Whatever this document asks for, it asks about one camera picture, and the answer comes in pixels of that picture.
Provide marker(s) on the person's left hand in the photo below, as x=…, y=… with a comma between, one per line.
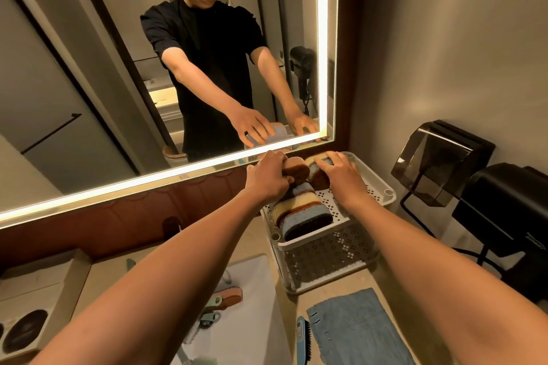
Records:
x=265, y=178

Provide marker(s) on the person's right hand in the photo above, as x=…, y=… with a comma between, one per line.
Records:
x=344, y=180

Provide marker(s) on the person's left thumb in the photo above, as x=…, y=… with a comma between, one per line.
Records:
x=287, y=183

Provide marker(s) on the person's right thumb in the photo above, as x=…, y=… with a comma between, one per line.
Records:
x=322, y=170

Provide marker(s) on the blue and tan towel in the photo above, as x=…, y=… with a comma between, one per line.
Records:
x=317, y=176

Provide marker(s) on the brown towel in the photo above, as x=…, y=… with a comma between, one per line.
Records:
x=297, y=169

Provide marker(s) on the person's left forearm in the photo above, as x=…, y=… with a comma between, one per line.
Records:
x=162, y=292

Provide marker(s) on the person's right forearm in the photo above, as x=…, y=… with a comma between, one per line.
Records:
x=441, y=279

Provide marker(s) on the row of rolled towels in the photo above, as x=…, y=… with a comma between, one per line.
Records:
x=304, y=215

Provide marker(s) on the white perforated plastic basket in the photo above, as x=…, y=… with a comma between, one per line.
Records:
x=334, y=245

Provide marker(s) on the dark translucent tissue dispenser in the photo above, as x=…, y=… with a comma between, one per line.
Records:
x=441, y=159

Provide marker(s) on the brown brush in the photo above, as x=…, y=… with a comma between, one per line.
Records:
x=227, y=298

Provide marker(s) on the white sink basin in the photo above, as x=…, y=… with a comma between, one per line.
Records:
x=257, y=322

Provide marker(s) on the green clip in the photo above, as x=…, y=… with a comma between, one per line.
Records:
x=209, y=319

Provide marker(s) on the blue hairbrush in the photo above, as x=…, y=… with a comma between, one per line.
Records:
x=303, y=341

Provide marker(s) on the blue folded cloth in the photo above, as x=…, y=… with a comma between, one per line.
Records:
x=357, y=330

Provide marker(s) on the beige tray box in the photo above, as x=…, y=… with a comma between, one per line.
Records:
x=47, y=292

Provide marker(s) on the dark oval dish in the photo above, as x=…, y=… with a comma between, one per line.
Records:
x=25, y=331

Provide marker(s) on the black wall hair dryer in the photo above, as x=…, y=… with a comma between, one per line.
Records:
x=505, y=206

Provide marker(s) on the wall mirror with lit frame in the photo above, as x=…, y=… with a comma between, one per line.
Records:
x=85, y=78

